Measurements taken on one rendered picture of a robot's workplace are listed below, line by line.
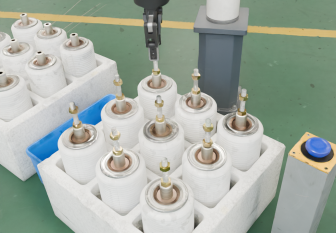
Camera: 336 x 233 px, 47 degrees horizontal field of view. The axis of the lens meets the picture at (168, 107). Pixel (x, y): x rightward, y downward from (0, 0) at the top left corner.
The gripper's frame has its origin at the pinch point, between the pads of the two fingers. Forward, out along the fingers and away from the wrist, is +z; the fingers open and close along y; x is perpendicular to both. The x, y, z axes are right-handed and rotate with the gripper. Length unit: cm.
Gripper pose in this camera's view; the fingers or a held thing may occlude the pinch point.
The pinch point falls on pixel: (155, 47)
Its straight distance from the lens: 87.4
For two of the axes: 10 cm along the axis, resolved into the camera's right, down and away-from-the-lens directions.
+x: -10.0, 0.0, 0.6
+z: 0.4, 7.8, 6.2
